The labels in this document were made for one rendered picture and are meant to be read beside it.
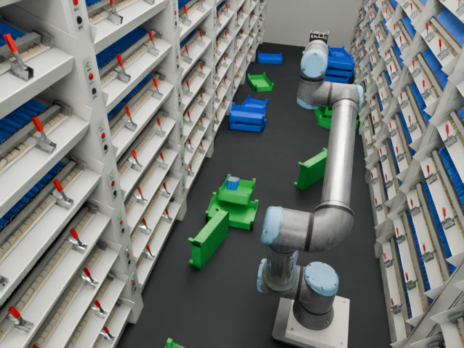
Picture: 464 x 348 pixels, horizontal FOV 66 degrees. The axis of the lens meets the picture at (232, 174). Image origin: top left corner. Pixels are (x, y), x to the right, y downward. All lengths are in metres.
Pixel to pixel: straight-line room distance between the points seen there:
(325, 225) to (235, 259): 1.09
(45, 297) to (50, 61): 0.63
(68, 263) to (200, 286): 0.92
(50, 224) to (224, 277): 1.15
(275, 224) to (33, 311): 0.69
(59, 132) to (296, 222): 0.69
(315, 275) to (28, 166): 1.16
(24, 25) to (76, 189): 0.45
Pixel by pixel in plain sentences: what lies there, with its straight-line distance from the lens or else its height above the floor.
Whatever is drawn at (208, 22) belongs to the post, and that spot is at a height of 1.01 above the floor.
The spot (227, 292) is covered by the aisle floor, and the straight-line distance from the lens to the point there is 1.95.
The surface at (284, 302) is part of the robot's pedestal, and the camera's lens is 1.88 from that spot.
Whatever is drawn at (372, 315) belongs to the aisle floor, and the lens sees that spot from 2.05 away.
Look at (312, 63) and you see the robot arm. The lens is 1.34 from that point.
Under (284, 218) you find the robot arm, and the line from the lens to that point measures 1.05.
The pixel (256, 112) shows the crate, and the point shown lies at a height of 0.09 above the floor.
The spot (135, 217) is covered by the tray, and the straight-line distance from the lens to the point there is 1.57.
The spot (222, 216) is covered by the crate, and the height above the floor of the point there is 0.20.
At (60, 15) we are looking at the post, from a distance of 1.00.
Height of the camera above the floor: 1.63
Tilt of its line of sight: 38 degrees down
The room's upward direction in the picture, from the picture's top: 3 degrees clockwise
